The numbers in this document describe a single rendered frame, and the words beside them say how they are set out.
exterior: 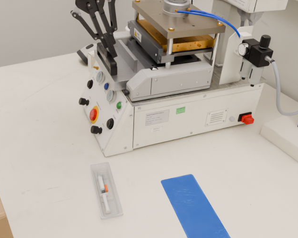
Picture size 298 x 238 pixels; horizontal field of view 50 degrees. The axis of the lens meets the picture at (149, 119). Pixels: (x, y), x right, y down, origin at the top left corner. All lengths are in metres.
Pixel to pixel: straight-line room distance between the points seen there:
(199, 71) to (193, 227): 0.42
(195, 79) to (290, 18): 0.57
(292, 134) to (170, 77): 0.45
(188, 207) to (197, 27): 0.48
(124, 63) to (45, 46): 1.54
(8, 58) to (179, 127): 1.68
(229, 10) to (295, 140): 0.45
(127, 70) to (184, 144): 0.30
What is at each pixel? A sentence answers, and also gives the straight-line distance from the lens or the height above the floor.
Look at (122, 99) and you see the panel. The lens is 0.93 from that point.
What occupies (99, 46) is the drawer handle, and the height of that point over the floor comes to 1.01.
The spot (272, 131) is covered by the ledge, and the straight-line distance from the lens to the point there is 1.12.
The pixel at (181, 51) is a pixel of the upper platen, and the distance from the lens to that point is 0.95.
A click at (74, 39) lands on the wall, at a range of 2.55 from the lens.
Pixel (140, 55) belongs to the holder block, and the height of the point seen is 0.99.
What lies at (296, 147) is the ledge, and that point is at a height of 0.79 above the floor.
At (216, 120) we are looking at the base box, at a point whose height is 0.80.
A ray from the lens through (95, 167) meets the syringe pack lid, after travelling 0.91.
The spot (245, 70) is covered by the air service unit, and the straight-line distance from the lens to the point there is 0.95.
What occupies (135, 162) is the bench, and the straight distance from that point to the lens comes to 0.96.
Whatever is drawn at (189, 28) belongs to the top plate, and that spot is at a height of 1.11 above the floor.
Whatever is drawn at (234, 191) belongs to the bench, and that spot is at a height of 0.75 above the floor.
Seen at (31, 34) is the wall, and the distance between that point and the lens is 2.43.
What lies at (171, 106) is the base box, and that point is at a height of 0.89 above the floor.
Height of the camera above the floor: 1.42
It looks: 36 degrees down
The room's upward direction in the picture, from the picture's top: 4 degrees clockwise
